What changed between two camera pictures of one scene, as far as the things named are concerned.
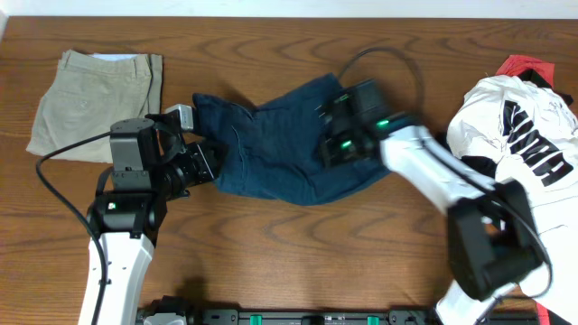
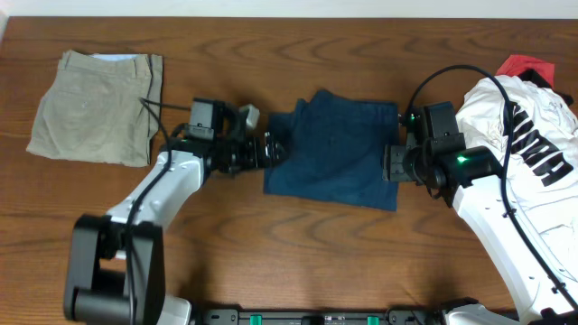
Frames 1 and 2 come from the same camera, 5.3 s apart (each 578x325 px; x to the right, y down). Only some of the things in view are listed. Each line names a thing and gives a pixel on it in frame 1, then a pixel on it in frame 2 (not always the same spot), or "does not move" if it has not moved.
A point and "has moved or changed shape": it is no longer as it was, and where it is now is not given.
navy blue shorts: x=275 y=153 has moved or changed shape
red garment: x=517 y=64 does not move
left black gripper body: x=210 y=158 to x=260 y=153
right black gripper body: x=329 y=131 to x=394 y=163
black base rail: x=238 y=316 does not move
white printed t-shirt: x=531 y=134 does not move
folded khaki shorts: x=86 y=95 does not move
